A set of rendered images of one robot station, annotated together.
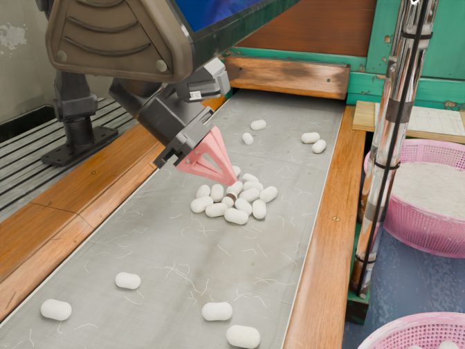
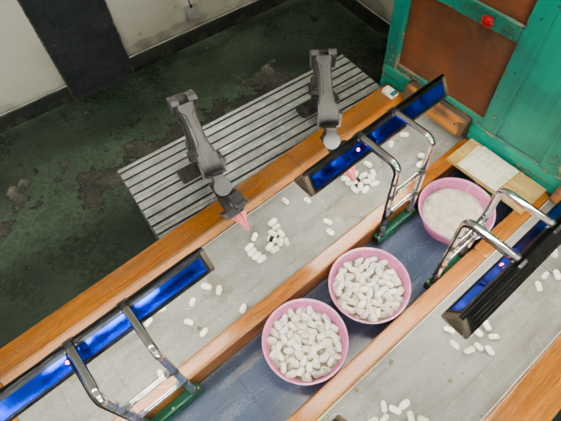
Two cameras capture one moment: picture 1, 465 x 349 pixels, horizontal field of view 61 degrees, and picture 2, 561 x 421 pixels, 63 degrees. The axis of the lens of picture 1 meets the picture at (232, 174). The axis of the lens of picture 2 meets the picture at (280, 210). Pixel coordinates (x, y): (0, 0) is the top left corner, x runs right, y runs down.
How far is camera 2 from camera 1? 123 cm
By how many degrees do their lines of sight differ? 36
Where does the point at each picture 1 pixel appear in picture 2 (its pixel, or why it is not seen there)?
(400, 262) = (413, 232)
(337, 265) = (371, 225)
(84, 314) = (292, 205)
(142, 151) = not seen: hidden behind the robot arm
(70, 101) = (315, 91)
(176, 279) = (322, 205)
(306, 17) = (458, 82)
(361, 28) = (484, 103)
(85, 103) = not seen: hidden behind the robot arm
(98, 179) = (312, 149)
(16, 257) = (278, 178)
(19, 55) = not seen: outside the picture
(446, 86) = (518, 155)
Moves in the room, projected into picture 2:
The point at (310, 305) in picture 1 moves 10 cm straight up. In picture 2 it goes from (352, 232) to (355, 217)
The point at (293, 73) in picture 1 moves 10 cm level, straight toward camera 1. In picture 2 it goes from (438, 110) to (425, 125)
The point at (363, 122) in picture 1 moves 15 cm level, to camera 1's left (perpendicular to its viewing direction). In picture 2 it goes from (453, 159) to (416, 144)
